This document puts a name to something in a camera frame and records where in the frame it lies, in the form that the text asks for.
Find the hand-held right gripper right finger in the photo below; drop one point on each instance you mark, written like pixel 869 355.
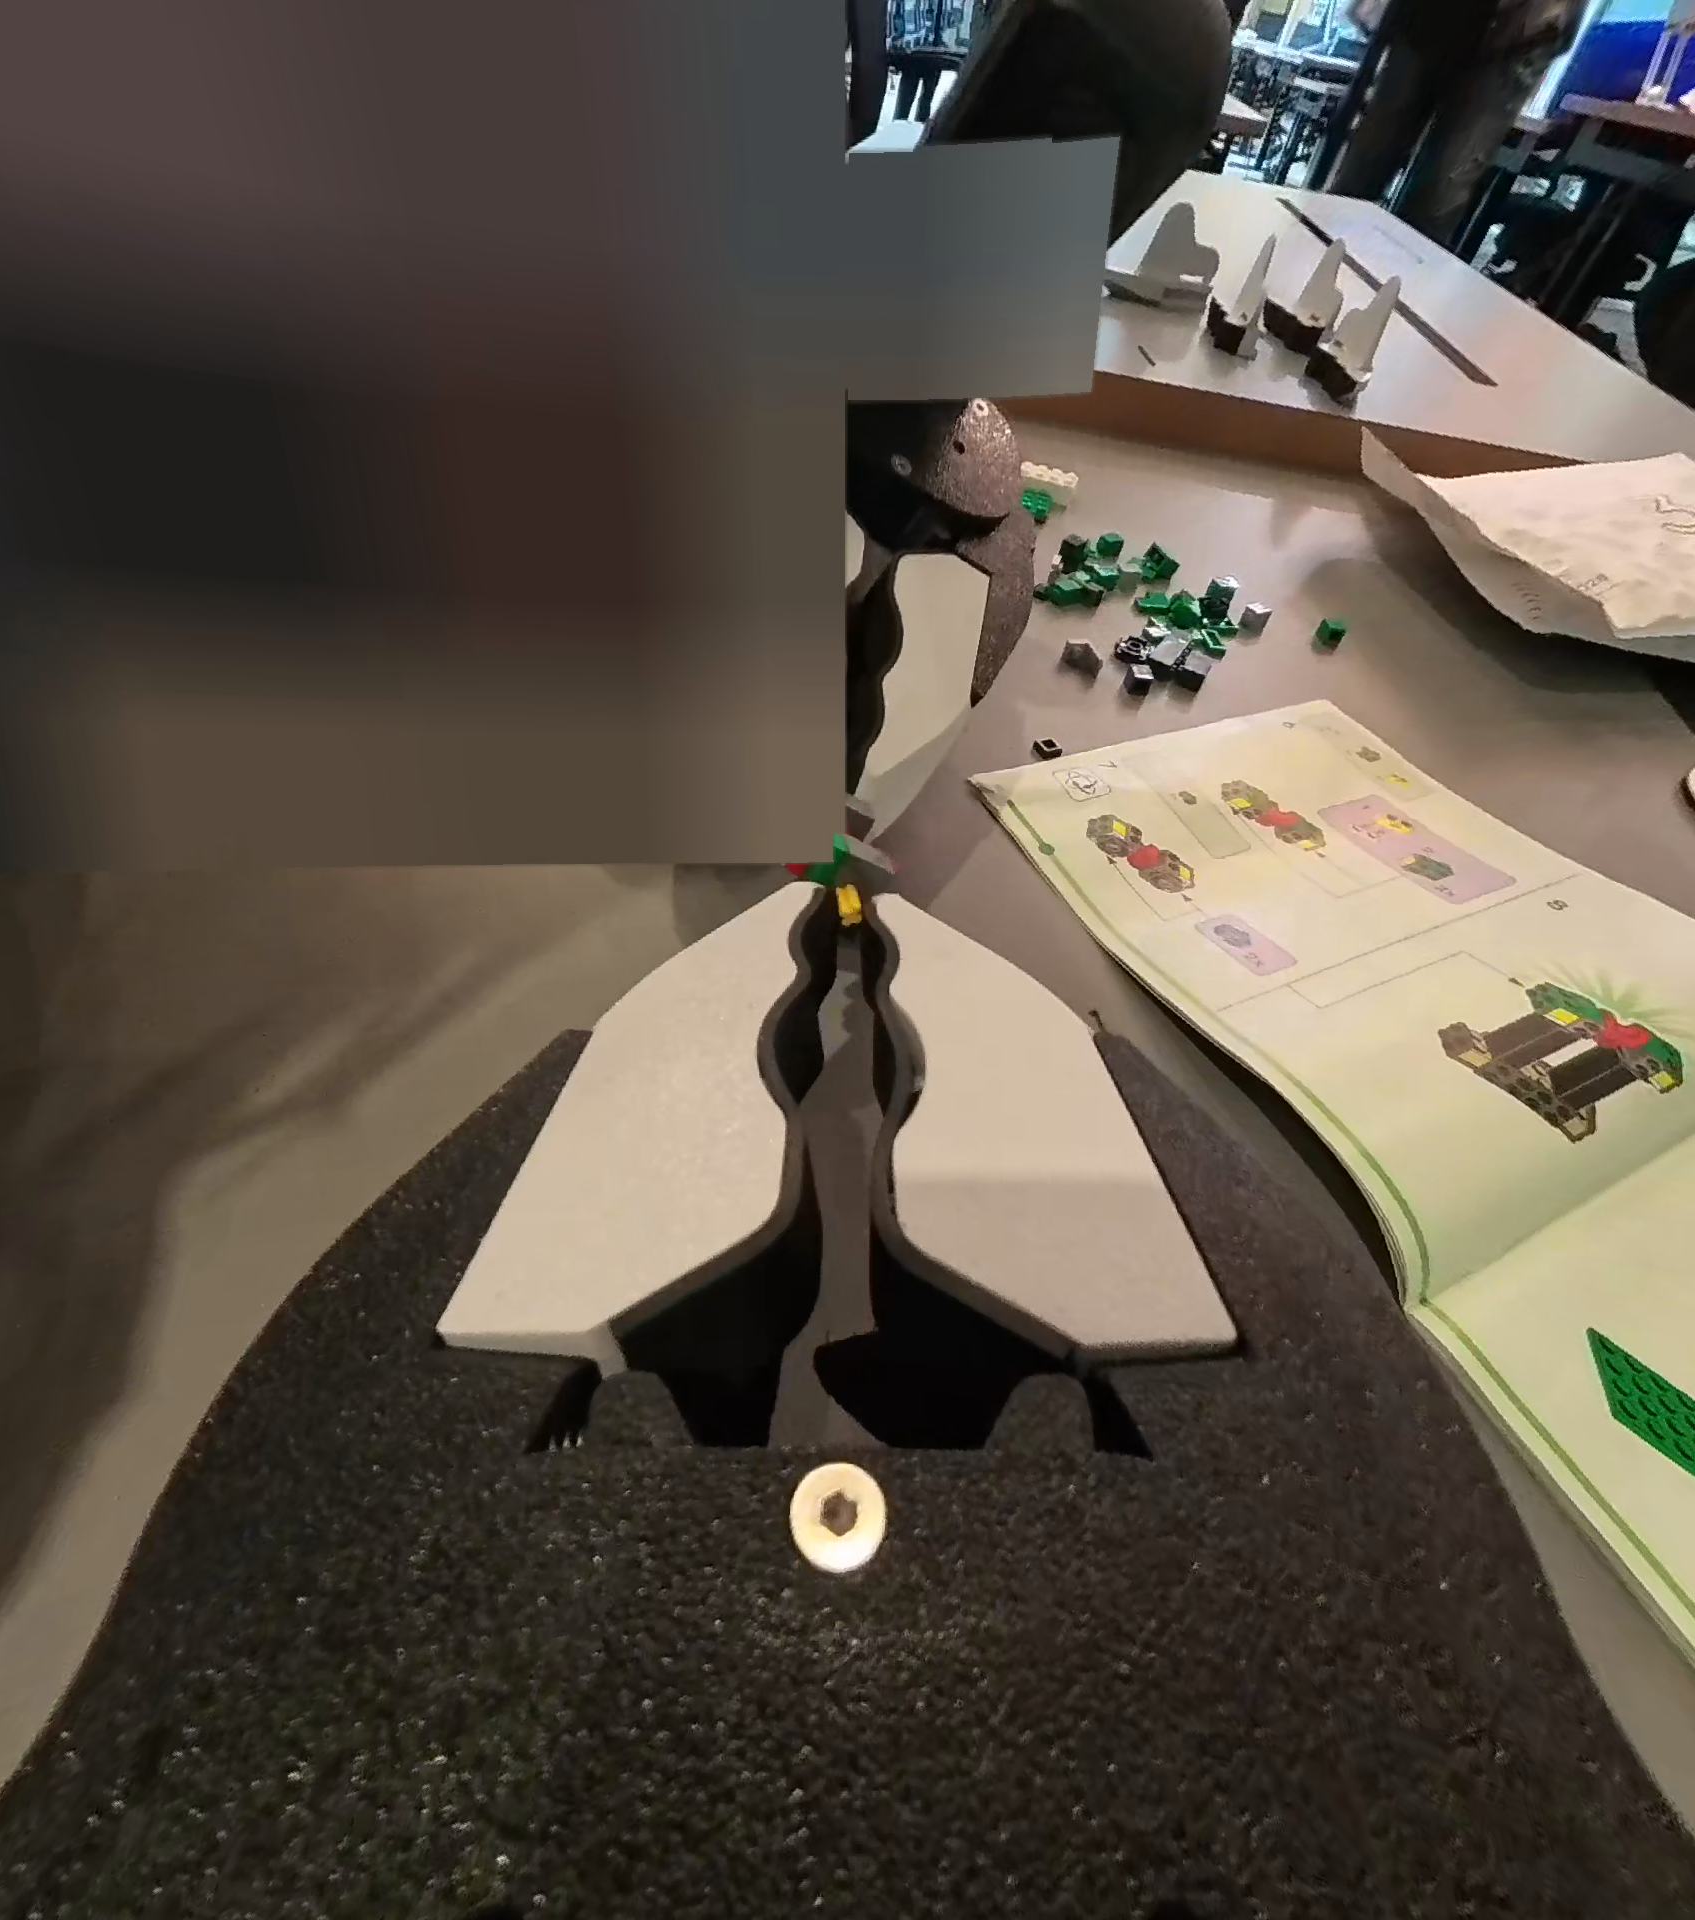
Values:
pixel 1042 1168

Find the large grey wedge-shaped plate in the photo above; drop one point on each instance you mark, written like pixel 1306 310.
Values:
pixel 1169 264

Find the blue storage bins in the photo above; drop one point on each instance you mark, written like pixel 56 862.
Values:
pixel 1629 59

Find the white paper bag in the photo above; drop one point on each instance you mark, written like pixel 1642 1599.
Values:
pixel 1612 538

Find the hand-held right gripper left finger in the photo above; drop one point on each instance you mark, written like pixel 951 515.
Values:
pixel 636 1168

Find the wood-edged raised platform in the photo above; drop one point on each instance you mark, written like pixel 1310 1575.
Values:
pixel 1540 389

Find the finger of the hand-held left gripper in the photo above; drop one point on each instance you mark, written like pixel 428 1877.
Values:
pixel 934 663

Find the small red green brick assembly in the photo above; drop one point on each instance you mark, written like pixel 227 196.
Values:
pixel 849 886

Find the white brick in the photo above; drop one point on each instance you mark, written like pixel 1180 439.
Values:
pixel 1051 490

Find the pile of green black bricks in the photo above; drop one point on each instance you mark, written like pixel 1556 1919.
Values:
pixel 1162 610

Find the grey desk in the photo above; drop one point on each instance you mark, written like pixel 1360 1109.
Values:
pixel 1507 703

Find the green instruction booklet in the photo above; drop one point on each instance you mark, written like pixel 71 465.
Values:
pixel 1389 1018

